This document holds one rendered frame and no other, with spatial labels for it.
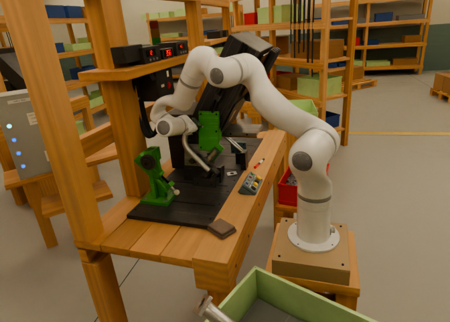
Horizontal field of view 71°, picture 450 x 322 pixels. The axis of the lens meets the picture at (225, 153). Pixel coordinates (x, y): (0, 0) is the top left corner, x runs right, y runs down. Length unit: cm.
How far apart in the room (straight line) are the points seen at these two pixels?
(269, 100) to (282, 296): 62
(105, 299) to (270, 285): 87
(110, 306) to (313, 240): 100
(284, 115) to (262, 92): 11
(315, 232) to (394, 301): 131
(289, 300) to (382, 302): 138
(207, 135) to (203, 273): 73
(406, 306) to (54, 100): 222
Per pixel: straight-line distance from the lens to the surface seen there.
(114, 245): 143
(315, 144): 100
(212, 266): 122
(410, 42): 1036
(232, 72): 106
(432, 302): 251
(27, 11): 126
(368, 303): 237
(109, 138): 164
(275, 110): 106
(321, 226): 119
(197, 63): 120
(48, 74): 127
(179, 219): 145
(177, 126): 141
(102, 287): 164
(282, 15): 476
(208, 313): 70
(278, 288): 107
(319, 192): 111
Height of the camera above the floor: 169
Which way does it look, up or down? 22 degrees down
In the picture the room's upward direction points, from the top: 5 degrees counter-clockwise
